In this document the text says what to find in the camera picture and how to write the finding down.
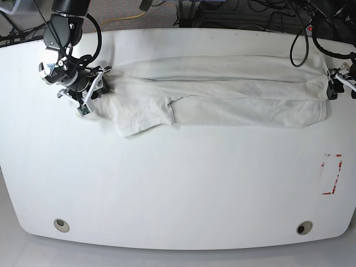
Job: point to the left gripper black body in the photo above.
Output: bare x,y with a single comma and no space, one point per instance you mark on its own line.
352,73

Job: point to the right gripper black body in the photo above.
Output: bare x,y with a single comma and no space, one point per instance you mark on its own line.
81,85

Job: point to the white printed T-shirt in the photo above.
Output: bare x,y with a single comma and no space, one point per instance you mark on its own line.
215,91

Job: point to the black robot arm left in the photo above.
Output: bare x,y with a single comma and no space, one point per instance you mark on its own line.
308,20

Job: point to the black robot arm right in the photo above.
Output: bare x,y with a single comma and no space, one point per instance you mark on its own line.
64,30

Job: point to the white power strip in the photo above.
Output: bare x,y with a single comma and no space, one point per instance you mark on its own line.
309,29

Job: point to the red tape rectangle marking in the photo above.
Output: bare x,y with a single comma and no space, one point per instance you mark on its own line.
329,173

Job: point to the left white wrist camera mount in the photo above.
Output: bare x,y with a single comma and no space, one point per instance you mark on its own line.
341,74

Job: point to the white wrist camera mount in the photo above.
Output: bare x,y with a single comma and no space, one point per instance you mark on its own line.
341,74
84,106

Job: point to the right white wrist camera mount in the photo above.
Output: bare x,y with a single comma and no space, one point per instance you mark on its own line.
84,106

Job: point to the left table cable grommet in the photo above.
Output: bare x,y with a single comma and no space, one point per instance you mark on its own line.
61,225

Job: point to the table cable grommet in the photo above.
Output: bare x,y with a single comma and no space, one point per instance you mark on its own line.
61,225
304,228

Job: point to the right table cable grommet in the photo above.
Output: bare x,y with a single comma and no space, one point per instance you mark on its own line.
304,228

